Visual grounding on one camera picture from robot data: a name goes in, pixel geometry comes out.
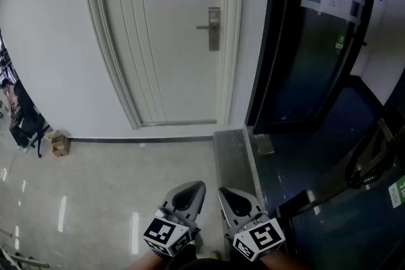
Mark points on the silver door lock plate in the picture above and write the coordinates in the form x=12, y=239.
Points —
x=214, y=41

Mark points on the person's right forearm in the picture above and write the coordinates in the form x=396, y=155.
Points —
x=281, y=263

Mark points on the grey metal frame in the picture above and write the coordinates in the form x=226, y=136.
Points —
x=19, y=257

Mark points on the green exit sign sticker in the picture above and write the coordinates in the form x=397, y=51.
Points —
x=340, y=42

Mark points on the person's left forearm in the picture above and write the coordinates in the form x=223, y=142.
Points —
x=148, y=264

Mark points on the open dark glass door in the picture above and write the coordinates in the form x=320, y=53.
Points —
x=348, y=230

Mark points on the green and white push sticker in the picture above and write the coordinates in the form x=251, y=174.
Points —
x=398, y=193

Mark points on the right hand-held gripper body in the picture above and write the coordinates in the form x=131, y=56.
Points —
x=262, y=235

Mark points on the brown cardboard box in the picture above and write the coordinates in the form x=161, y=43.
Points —
x=60, y=139
x=61, y=151

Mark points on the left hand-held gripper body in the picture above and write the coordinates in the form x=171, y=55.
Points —
x=164, y=234

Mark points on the white door with silver handle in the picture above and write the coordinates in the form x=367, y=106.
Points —
x=177, y=72

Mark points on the square metal floor plate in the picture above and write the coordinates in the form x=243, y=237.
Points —
x=265, y=144

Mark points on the black office chair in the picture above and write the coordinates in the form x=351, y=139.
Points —
x=36, y=136
x=22, y=110

